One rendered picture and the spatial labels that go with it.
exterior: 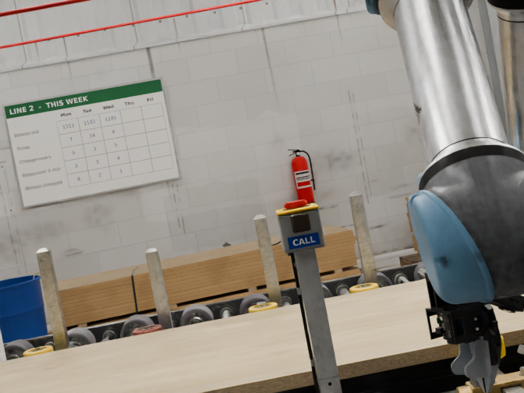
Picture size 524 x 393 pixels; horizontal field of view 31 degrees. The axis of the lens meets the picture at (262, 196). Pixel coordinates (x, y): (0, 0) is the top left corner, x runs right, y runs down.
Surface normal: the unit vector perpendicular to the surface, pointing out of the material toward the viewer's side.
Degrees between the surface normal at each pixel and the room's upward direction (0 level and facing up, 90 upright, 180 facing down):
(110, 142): 90
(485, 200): 50
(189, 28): 90
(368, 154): 90
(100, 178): 90
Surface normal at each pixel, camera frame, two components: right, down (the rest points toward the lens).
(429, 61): -0.64, -0.41
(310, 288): 0.04, 0.04
